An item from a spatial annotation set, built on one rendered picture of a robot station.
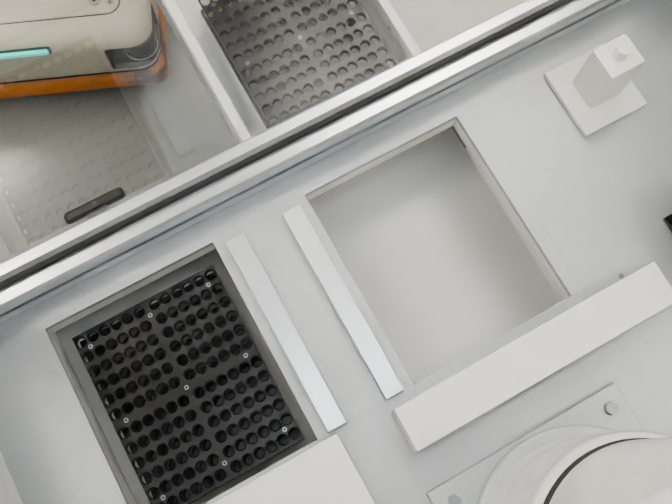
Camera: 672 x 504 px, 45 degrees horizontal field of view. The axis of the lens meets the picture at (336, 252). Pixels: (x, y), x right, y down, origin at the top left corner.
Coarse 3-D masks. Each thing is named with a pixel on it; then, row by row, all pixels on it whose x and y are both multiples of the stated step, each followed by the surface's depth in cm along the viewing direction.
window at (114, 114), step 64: (0, 0) 46; (64, 0) 49; (128, 0) 52; (192, 0) 56; (256, 0) 60; (320, 0) 64; (384, 0) 70; (448, 0) 76; (512, 0) 84; (0, 64) 51; (64, 64) 55; (128, 64) 59; (192, 64) 63; (256, 64) 68; (320, 64) 75; (384, 64) 82; (0, 128) 58; (64, 128) 62; (128, 128) 67; (192, 128) 73; (256, 128) 80; (0, 192) 66; (64, 192) 71; (128, 192) 78; (0, 256) 76
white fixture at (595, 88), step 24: (600, 48) 86; (624, 48) 85; (552, 72) 94; (576, 72) 94; (600, 72) 87; (624, 72) 86; (576, 96) 93; (600, 96) 90; (624, 96) 93; (576, 120) 93; (600, 120) 93
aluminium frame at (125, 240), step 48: (576, 0) 92; (624, 0) 96; (480, 48) 91; (528, 48) 94; (384, 96) 89; (432, 96) 92; (288, 144) 87; (336, 144) 90; (192, 192) 85; (240, 192) 89; (96, 240) 84; (144, 240) 86; (0, 288) 82; (48, 288) 84
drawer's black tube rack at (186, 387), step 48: (192, 288) 96; (96, 336) 93; (144, 336) 91; (192, 336) 91; (240, 336) 91; (96, 384) 89; (144, 384) 92; (192, 384) 89; (240, 384) 92; (144, 432) 88; (192, 432) 88; (240, 432) 88; (288, 432) 88; (192, 480) 87
